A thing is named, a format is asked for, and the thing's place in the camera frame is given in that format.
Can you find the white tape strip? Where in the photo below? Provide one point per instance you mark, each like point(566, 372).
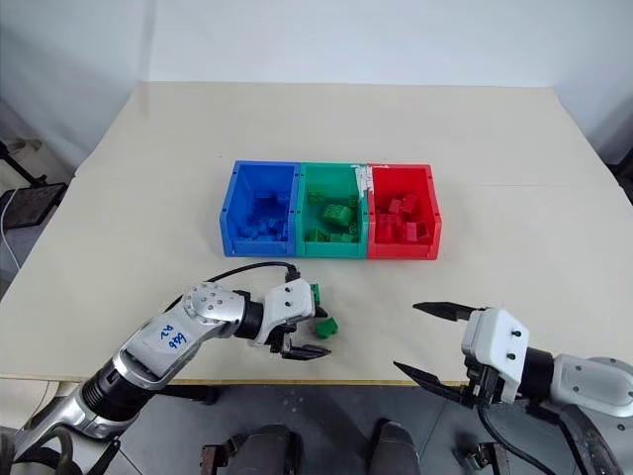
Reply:
point(364, 180)

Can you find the green plastic bin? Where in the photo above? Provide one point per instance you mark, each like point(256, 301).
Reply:
point(302, 218)

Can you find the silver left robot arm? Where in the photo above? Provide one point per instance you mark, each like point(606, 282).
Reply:
point(163, 341)

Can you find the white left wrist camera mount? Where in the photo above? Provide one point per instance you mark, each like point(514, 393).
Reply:
point(289, 304)

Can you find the blue block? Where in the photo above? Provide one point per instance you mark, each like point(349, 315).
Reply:
point(271, 202)
point(247, 232)

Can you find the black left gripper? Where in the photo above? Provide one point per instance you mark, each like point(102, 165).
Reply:
point(297, 326)

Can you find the red block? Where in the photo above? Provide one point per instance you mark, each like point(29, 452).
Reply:
point(410, 232)
point(386, 230)
point(409, 202)
point(393, 207)

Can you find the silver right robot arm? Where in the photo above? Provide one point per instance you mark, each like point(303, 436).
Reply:
point(588, 386)

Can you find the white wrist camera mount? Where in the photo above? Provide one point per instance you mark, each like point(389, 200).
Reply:
point(289, 304)
point(494, 341)

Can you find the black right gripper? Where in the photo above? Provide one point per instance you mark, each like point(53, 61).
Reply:
point(484, 386)

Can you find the dark rounded shape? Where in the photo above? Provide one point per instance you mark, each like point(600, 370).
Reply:
point(395, 449)
point(269, 450)

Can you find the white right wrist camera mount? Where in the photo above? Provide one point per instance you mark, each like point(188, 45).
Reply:
point(494, 341)

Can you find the red plastic bin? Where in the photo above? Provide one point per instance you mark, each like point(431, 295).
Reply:
point(432, 213)

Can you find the black stand base plate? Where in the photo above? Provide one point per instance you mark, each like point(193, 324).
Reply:
point(32, 204)

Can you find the black stand leg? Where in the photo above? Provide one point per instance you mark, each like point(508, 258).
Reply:
point(20, 165)

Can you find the large green block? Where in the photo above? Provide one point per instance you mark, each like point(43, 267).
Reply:
point(337, 214)

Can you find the small green block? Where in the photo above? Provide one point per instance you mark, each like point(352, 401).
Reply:
point(353, 227)
point(316, 194)
point(344, 238)
point(316, 235)
point(327, 328)
point(315, 293)

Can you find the blue plastic bin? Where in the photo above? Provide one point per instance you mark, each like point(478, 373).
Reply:
point(237, 208)

